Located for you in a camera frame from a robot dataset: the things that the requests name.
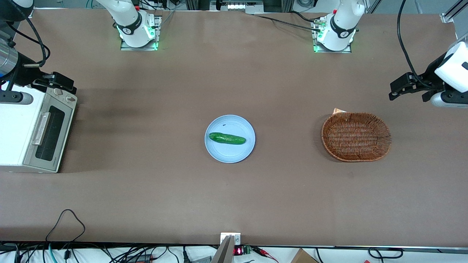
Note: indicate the green cucumber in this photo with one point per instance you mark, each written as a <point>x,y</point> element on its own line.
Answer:
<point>226,138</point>

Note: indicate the brown wicker basket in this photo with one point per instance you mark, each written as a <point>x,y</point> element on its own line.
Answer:
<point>356,137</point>

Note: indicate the aluminium frame extrusion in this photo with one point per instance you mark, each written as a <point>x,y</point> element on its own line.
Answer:
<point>451,12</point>

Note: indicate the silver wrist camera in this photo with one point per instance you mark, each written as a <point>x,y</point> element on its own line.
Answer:
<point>16,98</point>
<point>449,99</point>

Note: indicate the white toaster oven body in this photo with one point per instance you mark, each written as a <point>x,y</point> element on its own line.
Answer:
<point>14,131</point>

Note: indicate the light blue plate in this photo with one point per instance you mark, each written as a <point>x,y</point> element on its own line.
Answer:
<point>230,153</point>

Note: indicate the brown cardboard box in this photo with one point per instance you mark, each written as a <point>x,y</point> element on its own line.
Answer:
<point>303,256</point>

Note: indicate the aluminium camera post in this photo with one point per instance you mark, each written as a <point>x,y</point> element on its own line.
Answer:
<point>223,252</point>

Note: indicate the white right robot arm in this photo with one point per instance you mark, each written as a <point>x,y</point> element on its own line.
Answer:
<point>128,22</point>

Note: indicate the round oven knob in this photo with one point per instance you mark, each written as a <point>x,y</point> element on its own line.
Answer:
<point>57,91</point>
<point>70,98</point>

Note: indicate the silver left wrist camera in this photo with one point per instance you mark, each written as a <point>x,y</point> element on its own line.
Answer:
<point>449,99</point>

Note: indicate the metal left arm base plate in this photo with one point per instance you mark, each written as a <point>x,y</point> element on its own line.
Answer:
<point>317,49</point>

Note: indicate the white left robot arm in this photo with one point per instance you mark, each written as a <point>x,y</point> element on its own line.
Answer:
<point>342,25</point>

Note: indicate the small tan paper tag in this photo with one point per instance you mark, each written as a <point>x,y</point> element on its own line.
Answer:
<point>338,110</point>

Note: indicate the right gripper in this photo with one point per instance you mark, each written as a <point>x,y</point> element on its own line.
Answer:
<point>25,75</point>

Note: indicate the red alligator clip leads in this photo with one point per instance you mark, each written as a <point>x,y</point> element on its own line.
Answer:
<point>265,253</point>

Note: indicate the red LED display board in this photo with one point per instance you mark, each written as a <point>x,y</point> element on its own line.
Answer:
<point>241,251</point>

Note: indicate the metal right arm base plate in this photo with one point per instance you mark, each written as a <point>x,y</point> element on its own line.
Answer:
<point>158,34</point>

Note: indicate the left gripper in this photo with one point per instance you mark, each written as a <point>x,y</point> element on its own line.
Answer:
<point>429,77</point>

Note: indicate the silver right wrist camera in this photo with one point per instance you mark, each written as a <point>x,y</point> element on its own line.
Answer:
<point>16,98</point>

